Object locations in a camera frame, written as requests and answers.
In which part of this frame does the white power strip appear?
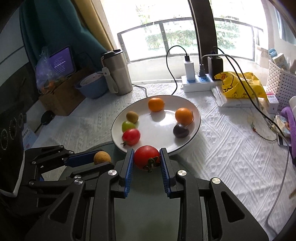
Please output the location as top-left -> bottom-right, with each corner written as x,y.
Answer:
181,74 -> 222,93

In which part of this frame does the tablet with purple screen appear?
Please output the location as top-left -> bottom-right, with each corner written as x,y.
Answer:
49,46 -> 75,77

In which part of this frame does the white charger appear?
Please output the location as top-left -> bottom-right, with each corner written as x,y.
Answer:
184,54 -> 196,83

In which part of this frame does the dark purple plum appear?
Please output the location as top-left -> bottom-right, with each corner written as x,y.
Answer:
173,118 -> 194,138

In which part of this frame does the white round plate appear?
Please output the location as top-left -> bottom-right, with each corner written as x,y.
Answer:
111,95 -> 201,155

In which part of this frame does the red tomato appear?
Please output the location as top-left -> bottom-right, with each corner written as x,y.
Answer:
121,128 -> 140,146

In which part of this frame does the brown kiwi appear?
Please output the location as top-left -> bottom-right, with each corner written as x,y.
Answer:
93,151 -> 111,165
126,111 -> 139,123

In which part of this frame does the small green apple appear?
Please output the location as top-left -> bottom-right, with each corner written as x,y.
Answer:
121,120 -> 137,133

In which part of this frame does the blue bowl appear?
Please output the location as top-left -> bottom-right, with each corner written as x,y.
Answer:
75,72 -> 108,99

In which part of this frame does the teal curtain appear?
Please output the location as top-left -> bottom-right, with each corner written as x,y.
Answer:
19,1 -> 106,71

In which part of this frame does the yellow plastic bag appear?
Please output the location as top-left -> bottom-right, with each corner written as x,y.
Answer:
214,71 -> 266,98

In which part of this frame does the yellow curtain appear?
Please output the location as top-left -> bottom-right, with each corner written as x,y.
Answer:
74,1 -> 116,50

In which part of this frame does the purple cloth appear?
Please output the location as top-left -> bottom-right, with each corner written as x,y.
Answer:
281,106 -> 296,159

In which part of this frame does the red persimmon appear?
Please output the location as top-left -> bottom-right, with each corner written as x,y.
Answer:
134,145 -> 160,173

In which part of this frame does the black power adapter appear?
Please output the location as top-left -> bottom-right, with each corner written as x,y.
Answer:
207,56 -> 223,81

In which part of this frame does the white perforated basket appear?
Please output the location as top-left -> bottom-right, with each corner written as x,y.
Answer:
266,60 -> 296,110

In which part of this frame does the orange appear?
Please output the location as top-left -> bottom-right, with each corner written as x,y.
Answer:
148,97 -> 165,112

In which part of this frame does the white textured tablecloth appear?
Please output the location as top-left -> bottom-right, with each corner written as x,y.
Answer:
34,83 -> 295,240

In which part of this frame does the orange tangerine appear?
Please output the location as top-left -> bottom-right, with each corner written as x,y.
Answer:
175,108 -> 194,126

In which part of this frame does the cardboard box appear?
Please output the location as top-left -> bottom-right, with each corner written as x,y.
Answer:
39,68 -> 91,116

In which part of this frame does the black charging cable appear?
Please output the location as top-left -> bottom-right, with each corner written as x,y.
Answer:
131,45 -> 190,98

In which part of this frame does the stainless steel tumbler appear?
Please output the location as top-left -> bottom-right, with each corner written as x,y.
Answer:
101,49 -> 133,95

